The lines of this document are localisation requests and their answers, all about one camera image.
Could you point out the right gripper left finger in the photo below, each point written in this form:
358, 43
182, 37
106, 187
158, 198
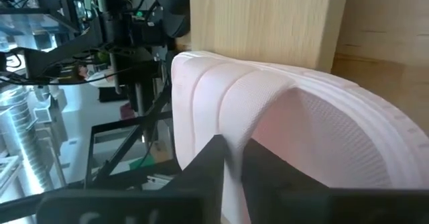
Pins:
211, 170

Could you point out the black foam slide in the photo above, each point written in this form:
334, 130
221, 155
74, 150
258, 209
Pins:
174, 9

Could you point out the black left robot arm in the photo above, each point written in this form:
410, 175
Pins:
147, 36

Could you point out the silver ventilation duct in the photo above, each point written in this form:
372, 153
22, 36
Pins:
16, 133

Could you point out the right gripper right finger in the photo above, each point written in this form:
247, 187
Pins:
264, 177

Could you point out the pink foam slide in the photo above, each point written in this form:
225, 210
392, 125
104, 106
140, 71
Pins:
268, 100

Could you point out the black metal frame shelf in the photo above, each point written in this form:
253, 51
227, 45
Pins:
89, 157

